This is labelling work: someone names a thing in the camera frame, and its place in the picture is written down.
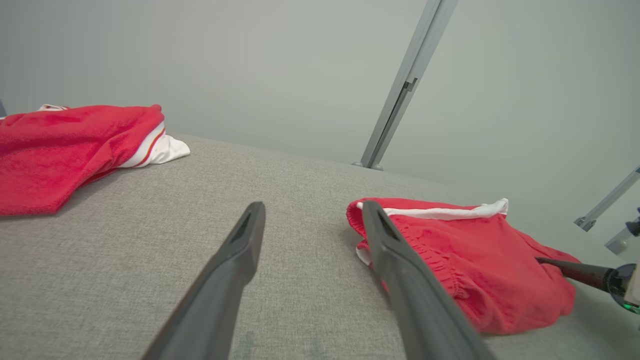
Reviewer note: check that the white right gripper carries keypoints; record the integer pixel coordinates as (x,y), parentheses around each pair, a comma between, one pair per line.
(627,287)

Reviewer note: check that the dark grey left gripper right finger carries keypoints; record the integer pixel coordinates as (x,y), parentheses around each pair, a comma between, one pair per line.
(415,300)

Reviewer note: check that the grey metal partition post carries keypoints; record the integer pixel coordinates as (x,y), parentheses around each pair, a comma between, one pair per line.
(405,85)

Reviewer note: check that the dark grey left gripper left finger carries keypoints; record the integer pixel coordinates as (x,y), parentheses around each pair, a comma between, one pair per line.
(215,290)

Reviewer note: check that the red Bulls jersey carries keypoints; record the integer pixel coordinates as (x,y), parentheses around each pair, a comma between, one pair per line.
(60,150)

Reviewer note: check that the red shorts with white stripe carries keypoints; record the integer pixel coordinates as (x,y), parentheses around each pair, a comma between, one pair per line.
(490,260)

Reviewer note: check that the grey metal stand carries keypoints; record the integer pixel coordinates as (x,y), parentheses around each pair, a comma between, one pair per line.
(610,200)

